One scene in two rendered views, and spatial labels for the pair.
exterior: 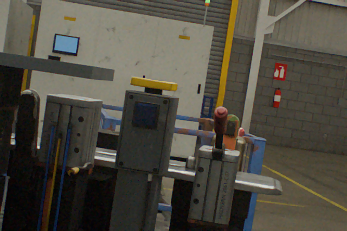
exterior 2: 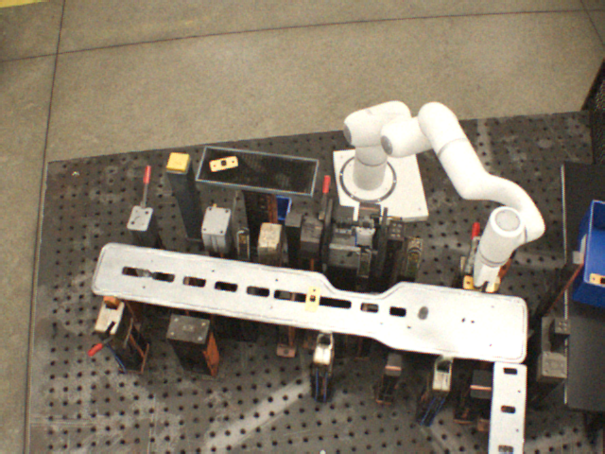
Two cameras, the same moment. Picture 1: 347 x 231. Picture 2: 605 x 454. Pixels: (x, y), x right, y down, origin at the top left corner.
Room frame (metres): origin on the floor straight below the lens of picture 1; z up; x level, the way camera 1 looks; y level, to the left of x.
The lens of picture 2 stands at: (2.27, 0.51, 2.99)
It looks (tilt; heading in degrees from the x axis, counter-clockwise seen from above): 59 degrees down; 183
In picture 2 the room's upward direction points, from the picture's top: 1 degrees counter-clockwise
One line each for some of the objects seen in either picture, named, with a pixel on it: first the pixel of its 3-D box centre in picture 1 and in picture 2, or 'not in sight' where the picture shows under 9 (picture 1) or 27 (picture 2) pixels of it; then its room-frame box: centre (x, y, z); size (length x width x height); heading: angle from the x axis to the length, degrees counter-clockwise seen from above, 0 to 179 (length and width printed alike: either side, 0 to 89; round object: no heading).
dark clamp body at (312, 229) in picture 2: not in sight; (312, 258); (1.15, 0.47, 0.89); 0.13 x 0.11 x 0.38; 173
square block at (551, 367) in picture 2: not in sight; (537, 383); (1.57, 1.20, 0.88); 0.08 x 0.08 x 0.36; 83
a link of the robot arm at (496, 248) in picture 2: not in sight; (503, 234); (1.40, 0.94, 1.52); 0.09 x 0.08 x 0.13; 113
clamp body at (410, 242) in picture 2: not in sight; (407, 273); (1.19, 0.79, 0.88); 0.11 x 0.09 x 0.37; 173
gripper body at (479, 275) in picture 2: not in sight; (489, 262); (1.41, 0.94, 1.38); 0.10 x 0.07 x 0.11; 173
